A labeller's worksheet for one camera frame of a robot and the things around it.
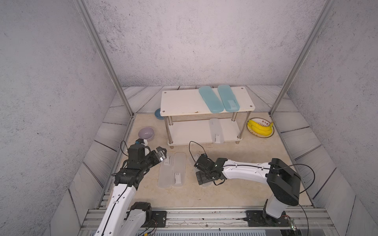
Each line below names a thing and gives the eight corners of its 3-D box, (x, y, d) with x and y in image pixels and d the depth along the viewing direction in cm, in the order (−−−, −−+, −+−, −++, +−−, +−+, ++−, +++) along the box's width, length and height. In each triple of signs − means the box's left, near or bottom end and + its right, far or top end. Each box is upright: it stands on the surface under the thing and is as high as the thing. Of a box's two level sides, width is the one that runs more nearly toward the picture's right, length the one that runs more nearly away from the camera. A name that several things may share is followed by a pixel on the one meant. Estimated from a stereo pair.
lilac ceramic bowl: (139, 143, 106) (136, 137, 101) (142, 132, 113) (139, 127, 108) (153, 143, 106) (151, 137, 101) (155, 132, 112) (154, 127, 108)
